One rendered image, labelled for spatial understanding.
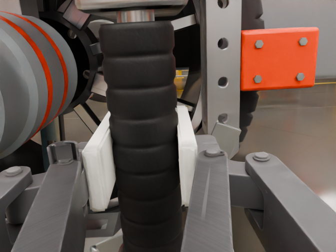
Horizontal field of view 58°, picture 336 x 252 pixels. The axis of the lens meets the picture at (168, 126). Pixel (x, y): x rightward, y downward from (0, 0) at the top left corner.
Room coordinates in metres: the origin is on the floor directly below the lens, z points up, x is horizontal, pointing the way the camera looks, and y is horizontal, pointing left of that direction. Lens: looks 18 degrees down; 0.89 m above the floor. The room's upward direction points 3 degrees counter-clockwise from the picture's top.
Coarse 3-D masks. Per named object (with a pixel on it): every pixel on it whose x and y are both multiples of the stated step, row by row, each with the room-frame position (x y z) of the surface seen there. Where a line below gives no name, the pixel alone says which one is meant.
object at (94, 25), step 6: (66, 0) 0.91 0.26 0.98; (60, 6) 0.91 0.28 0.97; (66, 6) 0.91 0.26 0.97; (96, 18) 0.91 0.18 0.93; (102, 18) 0.91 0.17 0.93; (108, 18) 0.91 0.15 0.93; (90, 24) 0.87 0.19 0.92; (96, 24) 0.87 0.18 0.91; (96, 30) 0.87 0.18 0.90; (72, 36) 0.91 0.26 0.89; (96, 36) 0.87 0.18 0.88; (84, 72) 0.91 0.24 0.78; (96, 96) 0.91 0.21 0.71; (102, 96) 0.91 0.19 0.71
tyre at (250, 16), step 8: (248, 0) 0.44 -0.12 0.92; (256, 0) 0.44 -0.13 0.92; (248, 8) 0.44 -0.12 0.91; (256, 8) 0.44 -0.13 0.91; (248, 16) 0.44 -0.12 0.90; (256, 16) 0.44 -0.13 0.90; (248, 24) 0.44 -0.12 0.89; (256, 24) 0.44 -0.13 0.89; (240, 96) 0.44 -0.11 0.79; (248, 96) 0.44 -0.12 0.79; (256, 96) 0.45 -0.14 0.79; (240, 104) 0.44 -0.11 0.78; (248, 104) 0.44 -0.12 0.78; (256, 104) 0.45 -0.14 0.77; (240, 112) 0.44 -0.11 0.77; (248, 112) 0.44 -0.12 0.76; (240, 120) 0.44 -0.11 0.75; (248, 120) 0.44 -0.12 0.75; (240, 128) 0.44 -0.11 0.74; (240, 136) 0.44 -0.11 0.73; (112, 208) 0.45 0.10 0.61; (184, 208) 0.45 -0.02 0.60
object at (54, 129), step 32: (192, 0) 0.44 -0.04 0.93; (64, 32) 0.50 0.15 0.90; (192, 32) 0.57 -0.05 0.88; (96, 64) 0.47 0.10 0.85; (192, 64) 0.60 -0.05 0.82; (192, 96) 0.51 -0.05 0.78; (96, 128) 0.46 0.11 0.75; (192, 128) 0.44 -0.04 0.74; (0, 160) 0.55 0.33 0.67; (32, 160) 0.60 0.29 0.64
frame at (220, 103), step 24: (216, 0) 0.36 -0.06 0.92; (240, 0) 0.36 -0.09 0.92; (216, 24) 0.36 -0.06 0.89; (240, 24) 0.36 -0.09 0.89; (216, 48) 0.36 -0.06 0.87; (216, 72) 0.36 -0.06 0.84; (216, 96) 0.36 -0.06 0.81; (216, 120) 0.36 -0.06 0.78; (96, 216) 0.41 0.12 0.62; (96, 240) 0.36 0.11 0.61; (120, 240) 0.36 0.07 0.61
